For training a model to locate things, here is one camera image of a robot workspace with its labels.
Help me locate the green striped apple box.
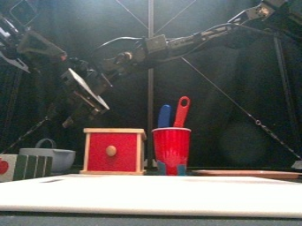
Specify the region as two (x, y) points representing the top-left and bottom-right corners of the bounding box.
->
(0, 154), (55, 183)

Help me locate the blue utensil handle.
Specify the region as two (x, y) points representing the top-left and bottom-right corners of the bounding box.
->
(157, 104), (174, 129)

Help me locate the red wooden drawer box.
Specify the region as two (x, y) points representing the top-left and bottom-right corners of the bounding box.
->
(79, 127), (147, 176)

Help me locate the black frame strut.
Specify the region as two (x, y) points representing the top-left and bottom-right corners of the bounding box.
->
(273, 36), (297, 133)

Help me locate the red utensil with hole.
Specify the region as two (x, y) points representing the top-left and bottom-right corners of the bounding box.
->
(173, 95), (193, 129)

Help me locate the vertical metal frame pole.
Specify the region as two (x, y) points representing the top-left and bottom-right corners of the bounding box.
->
(146, 0), (157, 170)

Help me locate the white cutting board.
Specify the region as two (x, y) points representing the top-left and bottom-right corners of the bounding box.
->
(0, 173), (302, 219)

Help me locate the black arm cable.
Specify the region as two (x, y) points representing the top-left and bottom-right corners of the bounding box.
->
(89, 35), (153, 60)

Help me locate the pink square plate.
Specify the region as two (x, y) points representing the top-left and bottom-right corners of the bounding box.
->
(192, 169), (302, 181)

